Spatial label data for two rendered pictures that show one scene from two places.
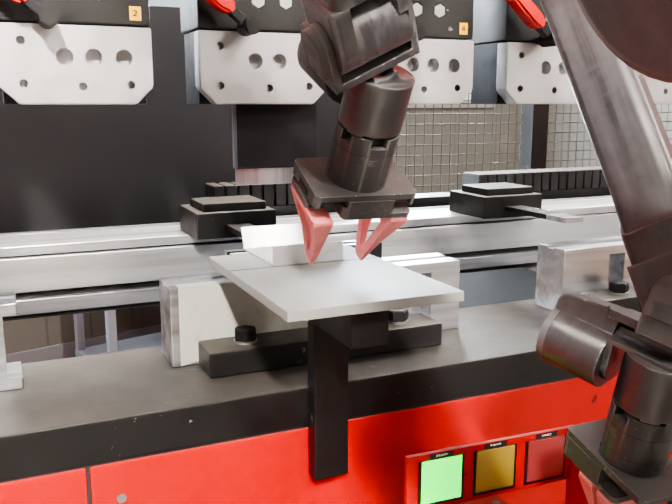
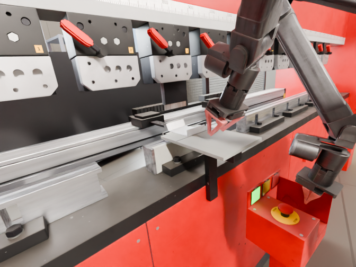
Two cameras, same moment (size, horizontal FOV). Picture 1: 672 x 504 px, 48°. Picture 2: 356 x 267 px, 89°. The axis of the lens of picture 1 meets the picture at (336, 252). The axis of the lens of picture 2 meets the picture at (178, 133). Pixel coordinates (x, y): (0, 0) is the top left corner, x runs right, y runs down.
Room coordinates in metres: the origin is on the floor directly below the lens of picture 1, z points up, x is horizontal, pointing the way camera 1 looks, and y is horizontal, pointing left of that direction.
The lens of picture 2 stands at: (0.28, 0.23, 1.19)
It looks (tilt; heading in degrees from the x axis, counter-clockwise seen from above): 18 degrees down; 346
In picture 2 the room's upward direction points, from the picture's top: 5 degrees counter-clockwise
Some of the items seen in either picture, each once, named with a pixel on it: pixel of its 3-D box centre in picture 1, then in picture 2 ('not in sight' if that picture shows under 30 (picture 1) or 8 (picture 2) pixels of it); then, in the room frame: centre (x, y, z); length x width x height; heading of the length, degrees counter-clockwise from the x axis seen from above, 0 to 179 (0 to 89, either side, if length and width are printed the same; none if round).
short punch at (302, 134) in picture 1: (274, 144); (174, 95); (0.92, 0.07, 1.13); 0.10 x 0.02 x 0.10; 114
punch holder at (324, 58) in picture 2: not in sight; (320, 54); (1.56, -1.37, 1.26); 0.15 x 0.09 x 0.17; 114
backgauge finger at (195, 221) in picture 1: (241, 222); (156, 120); (1.07, 0.13, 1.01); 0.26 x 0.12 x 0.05; 24
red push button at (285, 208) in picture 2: not in sight; (285, 211); (0.62, -0.15, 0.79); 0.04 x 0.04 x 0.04
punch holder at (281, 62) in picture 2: not in sight; (276, 54); (1.24, -0.64, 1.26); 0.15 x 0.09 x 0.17; 114
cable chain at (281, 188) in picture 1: (309, 191); (162, 106); (1.37, 0.05, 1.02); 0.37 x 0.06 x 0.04; 114
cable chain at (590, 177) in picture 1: (557, 178); (221, 94); (1.60, -0.47, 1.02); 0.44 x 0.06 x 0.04; 114
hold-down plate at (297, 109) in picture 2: not in sight; (295, 110); (1.28, -0.87, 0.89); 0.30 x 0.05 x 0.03; 114
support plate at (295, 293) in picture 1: (323, 276); (207, 138); (0.79, 0.01, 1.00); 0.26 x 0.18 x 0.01; 24
